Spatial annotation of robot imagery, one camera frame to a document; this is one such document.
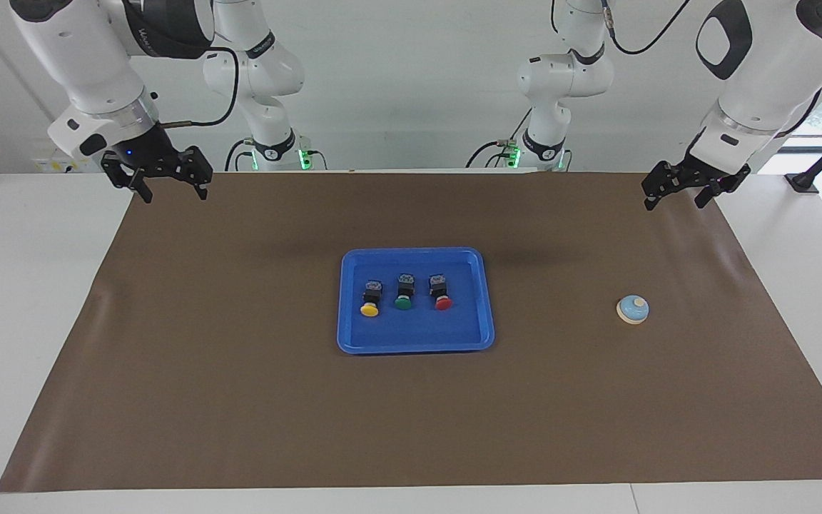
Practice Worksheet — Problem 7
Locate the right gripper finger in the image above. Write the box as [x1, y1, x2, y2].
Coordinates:
[101, 153, 156, 205]
[181, 146, 213, 201]

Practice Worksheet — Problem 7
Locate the yellow push button switch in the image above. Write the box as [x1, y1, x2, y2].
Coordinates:
[359, 281, 383, 318]

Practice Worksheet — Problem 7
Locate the green push button switch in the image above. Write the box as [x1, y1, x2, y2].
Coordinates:
[392, 273, 417, 311]

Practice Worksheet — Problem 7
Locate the red push button switch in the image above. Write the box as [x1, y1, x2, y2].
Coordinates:
[428, 273, 454, 311]

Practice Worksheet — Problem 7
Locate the blue plastic tray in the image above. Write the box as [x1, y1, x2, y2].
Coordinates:
[337, 247, 495, 356]

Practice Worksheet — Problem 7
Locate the white power box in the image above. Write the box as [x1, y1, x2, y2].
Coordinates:
[31, 139, 105, 173]

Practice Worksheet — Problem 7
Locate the brown table mat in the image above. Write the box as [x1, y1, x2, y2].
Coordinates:
[0, 171, 822, 493]

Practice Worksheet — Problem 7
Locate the black right base cable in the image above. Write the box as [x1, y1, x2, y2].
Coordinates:
[224, 138, 255, 172]

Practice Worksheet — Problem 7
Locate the black base cable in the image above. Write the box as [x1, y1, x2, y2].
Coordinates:
[465, 107, 533, 169]
[224, 138, 255, 172]

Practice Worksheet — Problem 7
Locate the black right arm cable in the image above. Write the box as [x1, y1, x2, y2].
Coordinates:
[161, 46, 240, 129]

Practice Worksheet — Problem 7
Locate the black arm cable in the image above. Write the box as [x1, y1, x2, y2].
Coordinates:
[161, 46, 240, 129]
[600, 0, 691, 56]

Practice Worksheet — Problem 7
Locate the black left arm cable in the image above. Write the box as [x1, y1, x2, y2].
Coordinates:
[600, 0, 691, 56]

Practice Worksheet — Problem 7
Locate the black left base cable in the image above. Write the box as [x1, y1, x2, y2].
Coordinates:
[465, 107, 533, 169]

